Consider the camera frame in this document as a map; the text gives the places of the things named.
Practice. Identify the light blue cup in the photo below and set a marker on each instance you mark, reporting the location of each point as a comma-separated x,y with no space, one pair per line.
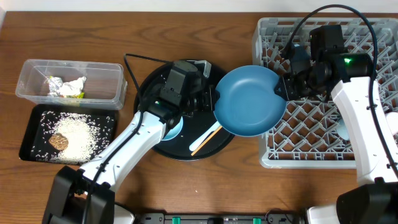
342,130

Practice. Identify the dark blue plate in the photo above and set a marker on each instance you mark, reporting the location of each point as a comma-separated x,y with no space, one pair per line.
247,105

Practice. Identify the clear plastic bin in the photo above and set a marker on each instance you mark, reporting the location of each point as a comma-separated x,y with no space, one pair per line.
104,87

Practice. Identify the grey dishwasher rack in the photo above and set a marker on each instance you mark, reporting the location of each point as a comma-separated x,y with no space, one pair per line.
307,137

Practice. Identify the light blue plastic knife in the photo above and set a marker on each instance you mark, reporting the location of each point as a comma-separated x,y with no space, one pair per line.
195,144

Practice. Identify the brown cookie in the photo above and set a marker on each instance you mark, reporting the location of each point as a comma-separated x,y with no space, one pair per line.
59,142

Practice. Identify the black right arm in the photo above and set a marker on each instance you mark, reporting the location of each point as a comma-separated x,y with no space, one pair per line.
350,80

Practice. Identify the round black tray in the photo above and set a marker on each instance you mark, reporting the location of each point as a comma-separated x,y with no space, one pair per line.
192,128

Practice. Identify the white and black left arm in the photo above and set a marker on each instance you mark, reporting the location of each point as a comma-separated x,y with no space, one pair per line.
87,195

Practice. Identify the black rectangular tray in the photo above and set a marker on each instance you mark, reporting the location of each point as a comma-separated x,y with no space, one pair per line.
35,117

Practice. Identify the light blue bowl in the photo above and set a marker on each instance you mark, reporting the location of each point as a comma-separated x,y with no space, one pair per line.
174,132

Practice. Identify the spilled white rice pile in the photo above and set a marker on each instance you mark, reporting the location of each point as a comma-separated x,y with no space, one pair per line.
87,134

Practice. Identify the pink cup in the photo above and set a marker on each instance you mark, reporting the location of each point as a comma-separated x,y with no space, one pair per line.
392,121

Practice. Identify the wooden chopstick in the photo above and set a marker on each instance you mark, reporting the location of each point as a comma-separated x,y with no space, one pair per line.
206,140

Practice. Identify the foil snack wrapper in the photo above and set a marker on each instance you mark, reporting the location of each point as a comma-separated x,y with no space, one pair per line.
54,84

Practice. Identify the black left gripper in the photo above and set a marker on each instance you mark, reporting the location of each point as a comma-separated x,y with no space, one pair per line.
210,99

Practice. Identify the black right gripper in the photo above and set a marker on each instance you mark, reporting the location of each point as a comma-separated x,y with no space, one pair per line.
289,93

